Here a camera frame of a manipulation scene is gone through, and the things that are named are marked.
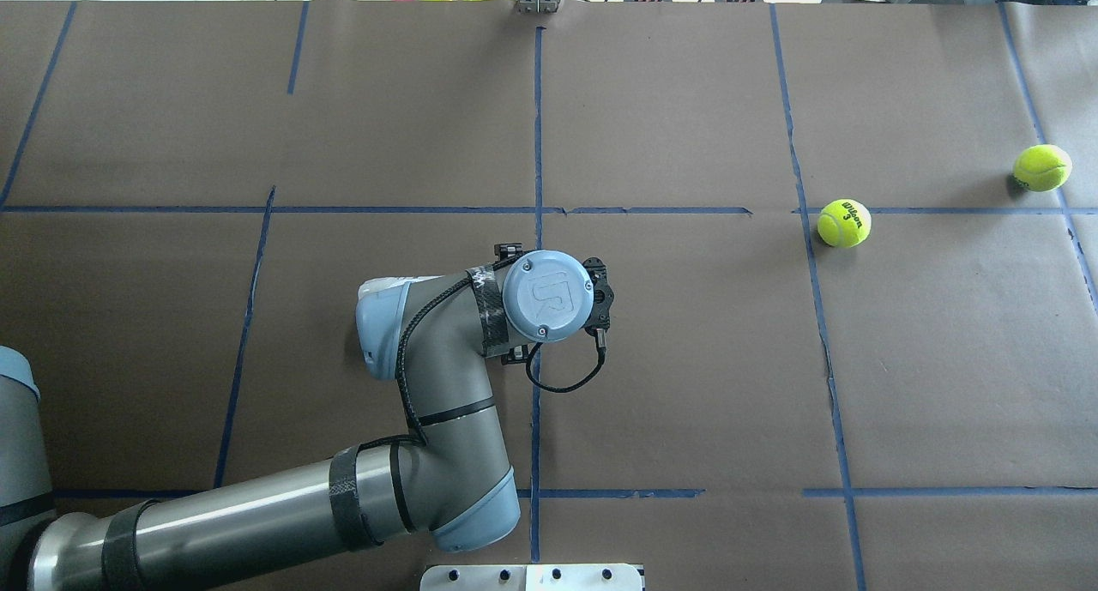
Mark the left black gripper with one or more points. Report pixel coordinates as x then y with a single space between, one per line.
508 249

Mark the yellow tennis ball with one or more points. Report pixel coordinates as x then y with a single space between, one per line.
844 223
1042 168

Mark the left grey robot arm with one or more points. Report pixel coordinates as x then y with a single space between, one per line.
448 474

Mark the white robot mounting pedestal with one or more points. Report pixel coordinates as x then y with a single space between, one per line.
596 576

